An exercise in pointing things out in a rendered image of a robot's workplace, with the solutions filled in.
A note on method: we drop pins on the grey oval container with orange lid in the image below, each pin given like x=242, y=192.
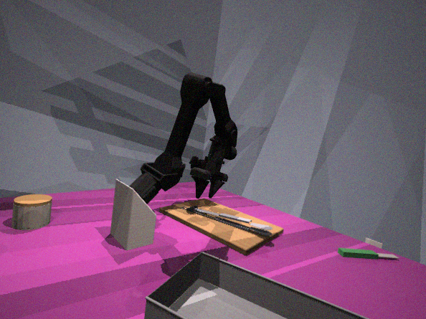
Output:
x=31, y=211

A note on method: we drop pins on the light wooden board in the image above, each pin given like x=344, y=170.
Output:
x=235, y=238

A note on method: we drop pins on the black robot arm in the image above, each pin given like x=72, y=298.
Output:
x=168, y=168

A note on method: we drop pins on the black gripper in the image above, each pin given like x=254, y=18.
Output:
x=210, y=172

